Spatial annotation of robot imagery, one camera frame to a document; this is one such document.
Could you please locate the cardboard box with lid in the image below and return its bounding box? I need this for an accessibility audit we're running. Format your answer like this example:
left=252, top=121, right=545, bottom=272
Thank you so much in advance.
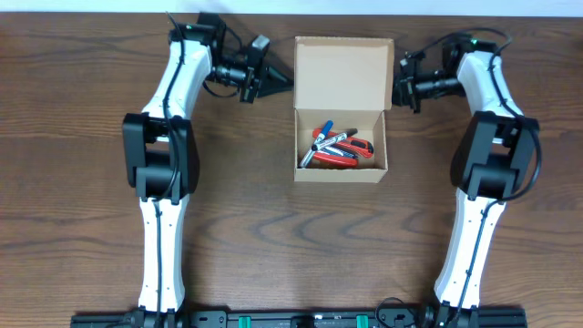
left=293, top=36, right=394, bottom=183

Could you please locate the blue whiteboard marker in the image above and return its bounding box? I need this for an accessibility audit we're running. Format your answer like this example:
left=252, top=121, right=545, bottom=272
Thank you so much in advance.
left=299, top=120, right=333, bottom=169

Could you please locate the red utility knife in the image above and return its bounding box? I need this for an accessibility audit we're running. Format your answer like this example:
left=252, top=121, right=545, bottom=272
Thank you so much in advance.
left=321, top=133, right=373, bottom=159

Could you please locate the black whiteboard marker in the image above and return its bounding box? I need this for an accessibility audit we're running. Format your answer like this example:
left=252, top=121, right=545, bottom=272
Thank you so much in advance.
left=311, top=128, right=358, bottom=151

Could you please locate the red and black stapler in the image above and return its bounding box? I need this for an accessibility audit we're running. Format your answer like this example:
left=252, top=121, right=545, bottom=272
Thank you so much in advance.
left=312, top=152, right=358, bottom=169

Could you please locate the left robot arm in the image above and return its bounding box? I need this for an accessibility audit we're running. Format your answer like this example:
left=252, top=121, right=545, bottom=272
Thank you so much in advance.
left=122, top=13, right=293, bottom=327

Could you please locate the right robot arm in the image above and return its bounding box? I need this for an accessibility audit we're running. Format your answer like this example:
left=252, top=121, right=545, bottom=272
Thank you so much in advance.
left=392, top=31, right=542, bottom=327

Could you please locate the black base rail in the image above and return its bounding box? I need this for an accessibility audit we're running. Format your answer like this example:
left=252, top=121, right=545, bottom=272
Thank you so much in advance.
left=69, top=305, right=528, bottom=328

